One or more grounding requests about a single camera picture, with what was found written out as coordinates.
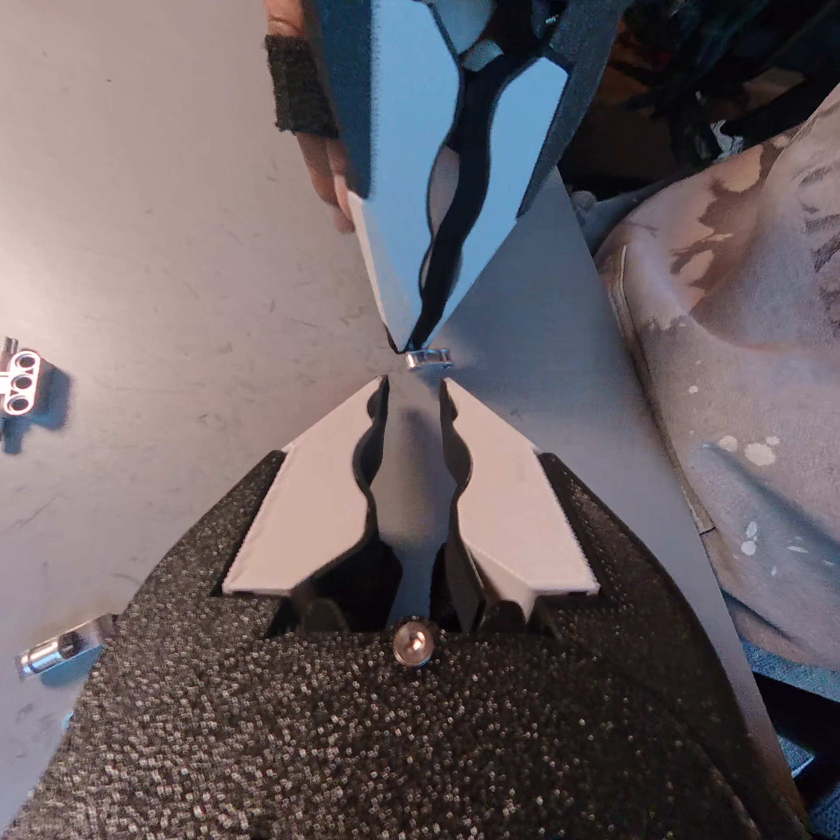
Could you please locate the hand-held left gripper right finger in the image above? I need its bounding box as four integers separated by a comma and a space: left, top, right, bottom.
437, 377, 602, 605

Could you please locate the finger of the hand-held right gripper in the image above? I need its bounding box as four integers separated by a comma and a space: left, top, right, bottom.
412, 56, 570, 352
346, 0, 466, 353

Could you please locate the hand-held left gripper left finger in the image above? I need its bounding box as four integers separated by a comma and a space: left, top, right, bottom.
221, 374, 392, 598

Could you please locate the person's right hand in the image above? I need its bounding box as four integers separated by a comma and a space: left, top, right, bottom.
264, 0, 360, 236

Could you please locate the chrome T-shaped connector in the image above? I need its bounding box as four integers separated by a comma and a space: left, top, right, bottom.
16, 616, 118, 681

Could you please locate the chrome beam assembly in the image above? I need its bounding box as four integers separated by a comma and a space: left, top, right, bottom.
0, 336, 43, 417

